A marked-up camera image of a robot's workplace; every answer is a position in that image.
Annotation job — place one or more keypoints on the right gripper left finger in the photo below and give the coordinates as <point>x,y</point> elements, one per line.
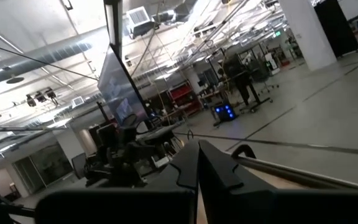
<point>182,174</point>

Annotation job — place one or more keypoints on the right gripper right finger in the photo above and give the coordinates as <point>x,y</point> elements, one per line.
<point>225,186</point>

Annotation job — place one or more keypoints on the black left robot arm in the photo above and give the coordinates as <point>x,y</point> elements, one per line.
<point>126,155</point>

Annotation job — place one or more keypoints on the black computer tower blue lights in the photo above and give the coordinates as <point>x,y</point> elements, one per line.
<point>225,112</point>

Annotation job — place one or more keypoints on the red shelf rack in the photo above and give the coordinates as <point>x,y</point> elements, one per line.
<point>183,98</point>

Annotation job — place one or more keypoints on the monitor with blue screen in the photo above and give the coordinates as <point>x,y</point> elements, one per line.
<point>120,90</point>

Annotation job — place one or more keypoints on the person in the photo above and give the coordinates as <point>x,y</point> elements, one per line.
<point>242,82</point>

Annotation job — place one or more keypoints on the overhead light bar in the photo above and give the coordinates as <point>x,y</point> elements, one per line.
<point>113,25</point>

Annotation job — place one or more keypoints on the white pillar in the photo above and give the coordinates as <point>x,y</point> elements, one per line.
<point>308,34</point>

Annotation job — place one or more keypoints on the black partition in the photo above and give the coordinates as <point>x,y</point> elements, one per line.
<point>336,26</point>

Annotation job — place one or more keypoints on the black frame hook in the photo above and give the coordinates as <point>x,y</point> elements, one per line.
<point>244,149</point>

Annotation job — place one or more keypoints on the silver ventilation duct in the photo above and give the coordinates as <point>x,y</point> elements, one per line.
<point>26,65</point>

